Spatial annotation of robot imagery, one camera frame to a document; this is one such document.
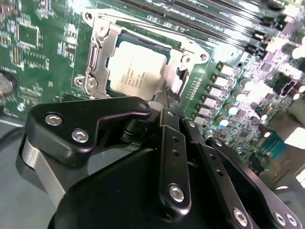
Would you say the silver topped CPU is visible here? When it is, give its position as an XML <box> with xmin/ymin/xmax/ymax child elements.
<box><xmin>104</xmin><ymin>32</ymin><xmax>173</xmax><ymax>100</ymax></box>

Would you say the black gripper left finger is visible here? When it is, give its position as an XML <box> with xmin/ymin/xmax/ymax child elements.
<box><xmin>25</xmin><ymin>88</ymin><xmax>193</xmax><ymax>215</ymax></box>

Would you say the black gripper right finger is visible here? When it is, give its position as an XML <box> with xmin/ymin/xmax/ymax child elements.
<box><xmin>175</xmin><ymin>94</ymin><xmax>305</xmax><ymax>229</ymax></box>

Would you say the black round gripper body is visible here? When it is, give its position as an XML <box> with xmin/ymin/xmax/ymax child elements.
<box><xmin>49</xmin><ymin>147</ymin><xmax>239</xmax><ymax>229</ymax></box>

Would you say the metal wire locking lever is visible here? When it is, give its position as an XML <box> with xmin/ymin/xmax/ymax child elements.
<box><xmin>96</xmin><ymin>13</ymin><xmax>188</xmax><ymax>47</ymax></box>

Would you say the metal socket cover frame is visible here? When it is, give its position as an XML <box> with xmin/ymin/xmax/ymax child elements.
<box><xmin>87</xmin><ymin>22</ymin><xmax>191</xmax><ymax>101</ymax></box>

